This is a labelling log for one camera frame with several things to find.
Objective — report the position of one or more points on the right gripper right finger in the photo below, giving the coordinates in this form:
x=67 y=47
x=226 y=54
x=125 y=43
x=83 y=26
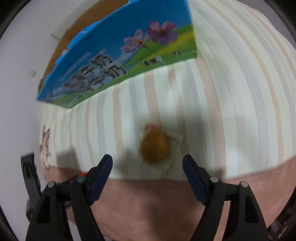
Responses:
x=245 y=220

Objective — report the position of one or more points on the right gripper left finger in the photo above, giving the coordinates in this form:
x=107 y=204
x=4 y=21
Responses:
x=50 y=220

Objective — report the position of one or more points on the packaged braised egg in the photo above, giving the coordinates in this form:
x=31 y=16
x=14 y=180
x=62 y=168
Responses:
x=158 y=147

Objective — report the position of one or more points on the blue cardboard milk box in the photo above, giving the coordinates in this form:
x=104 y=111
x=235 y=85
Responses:
x=138 y=37

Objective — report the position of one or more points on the white wall socket left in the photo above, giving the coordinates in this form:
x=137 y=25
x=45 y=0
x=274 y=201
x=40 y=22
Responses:
x=32 y=73

